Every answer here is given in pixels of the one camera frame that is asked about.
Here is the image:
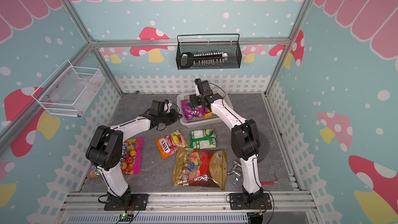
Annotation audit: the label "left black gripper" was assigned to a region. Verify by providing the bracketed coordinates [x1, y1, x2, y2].
[158, 108, 183, 125]

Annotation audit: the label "yellow orange candy bag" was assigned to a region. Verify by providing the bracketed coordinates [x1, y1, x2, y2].
[203, 107, 214, 118]

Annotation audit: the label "purple grape candy bag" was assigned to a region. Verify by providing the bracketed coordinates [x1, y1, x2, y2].
[181, 99, 205, 120]

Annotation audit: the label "white plastic basket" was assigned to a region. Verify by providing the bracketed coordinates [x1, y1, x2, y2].
[177, 92, 223, 128]

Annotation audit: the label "orange Fox's candy bag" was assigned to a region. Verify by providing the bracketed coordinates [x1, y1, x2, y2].
[156, 130, 188, 159]

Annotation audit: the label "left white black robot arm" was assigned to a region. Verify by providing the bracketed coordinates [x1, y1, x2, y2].
[86, 100, 182, 204]

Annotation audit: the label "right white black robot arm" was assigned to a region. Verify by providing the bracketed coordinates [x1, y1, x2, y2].
[190, 79, 263, 205]

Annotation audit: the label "black socket tool set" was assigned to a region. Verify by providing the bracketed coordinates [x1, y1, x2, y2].
[180, 52, 228, 68]

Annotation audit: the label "green candy bag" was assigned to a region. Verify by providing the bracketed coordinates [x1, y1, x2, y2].
[190, 129, 217, 149]

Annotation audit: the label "pink fruit chewy candy bag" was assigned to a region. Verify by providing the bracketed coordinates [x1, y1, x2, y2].
[88, 136, 144, 178]

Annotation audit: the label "large gold red candy bag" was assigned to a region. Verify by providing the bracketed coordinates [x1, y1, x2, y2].
[172, 147, 228, 191]

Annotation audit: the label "silver metal clamp parts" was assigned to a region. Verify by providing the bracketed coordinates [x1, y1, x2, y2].
[227, 160, 242, 185]

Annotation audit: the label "small circuit board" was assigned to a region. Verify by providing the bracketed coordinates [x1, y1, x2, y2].
[118, 213, 134, 222]

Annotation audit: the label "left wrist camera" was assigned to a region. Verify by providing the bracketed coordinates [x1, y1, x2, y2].
[164, 100, 173, 113]

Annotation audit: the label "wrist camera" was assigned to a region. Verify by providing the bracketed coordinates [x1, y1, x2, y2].
[164, 100, 173, 113]
[194, 78, 201, 96]

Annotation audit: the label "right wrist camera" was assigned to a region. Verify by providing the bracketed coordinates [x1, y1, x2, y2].
[194, 78, 201, 96]

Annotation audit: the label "black wire wall basket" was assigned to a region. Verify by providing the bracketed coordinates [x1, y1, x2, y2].
[176, 34, 242, 70]

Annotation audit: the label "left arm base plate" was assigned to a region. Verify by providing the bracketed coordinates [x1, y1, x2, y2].
[104, 194, 149, 211]

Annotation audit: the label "white wire wall basket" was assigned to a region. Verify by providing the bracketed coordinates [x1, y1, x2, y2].
[31, 60, 105, 118]

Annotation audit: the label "red handled tool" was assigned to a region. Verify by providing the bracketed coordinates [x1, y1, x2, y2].
[261, 174, 278, 185]

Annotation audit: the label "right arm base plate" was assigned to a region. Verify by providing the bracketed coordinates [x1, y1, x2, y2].
[226, 193, 273, 211]

